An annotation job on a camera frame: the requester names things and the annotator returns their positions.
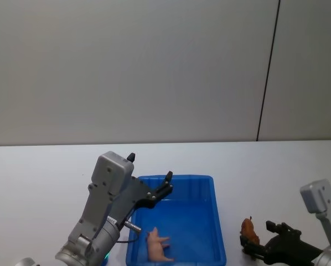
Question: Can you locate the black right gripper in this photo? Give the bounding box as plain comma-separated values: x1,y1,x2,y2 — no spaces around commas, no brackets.
239,220,324,266

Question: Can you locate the pink toy pig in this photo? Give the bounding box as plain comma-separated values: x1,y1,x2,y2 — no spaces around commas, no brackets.
146,226,175,263

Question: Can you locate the blue plastic bin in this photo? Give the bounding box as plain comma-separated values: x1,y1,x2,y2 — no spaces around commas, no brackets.
126,174,227,266

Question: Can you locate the thin dark cable silver plug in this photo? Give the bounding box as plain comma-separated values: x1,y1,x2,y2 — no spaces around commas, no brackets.
110,220,142,244

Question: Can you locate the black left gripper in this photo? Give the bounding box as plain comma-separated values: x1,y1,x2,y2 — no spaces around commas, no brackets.
107,152,174,230

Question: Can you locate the brown toy animal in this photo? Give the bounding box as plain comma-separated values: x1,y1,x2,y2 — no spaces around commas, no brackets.
239,216,260,246

